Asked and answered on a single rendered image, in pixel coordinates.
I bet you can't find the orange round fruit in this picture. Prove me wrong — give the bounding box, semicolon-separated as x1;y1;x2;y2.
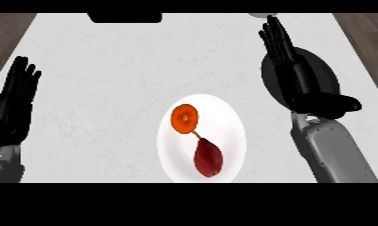
170;103;201;135

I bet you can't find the pale grey round object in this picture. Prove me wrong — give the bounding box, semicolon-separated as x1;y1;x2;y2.
246;13;280;19

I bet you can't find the white oval plate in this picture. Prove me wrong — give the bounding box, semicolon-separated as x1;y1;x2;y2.
155;93;248;184

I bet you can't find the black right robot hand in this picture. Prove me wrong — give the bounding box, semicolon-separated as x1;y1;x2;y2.
257;15;363;120

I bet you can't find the dark red pear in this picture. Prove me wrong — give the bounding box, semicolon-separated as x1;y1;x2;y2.
190;130;224;179

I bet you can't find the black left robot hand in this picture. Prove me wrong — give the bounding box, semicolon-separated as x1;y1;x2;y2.
0;55;43;147

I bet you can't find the black appliance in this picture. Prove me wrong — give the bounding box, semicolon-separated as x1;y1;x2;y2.
87;13;164;24

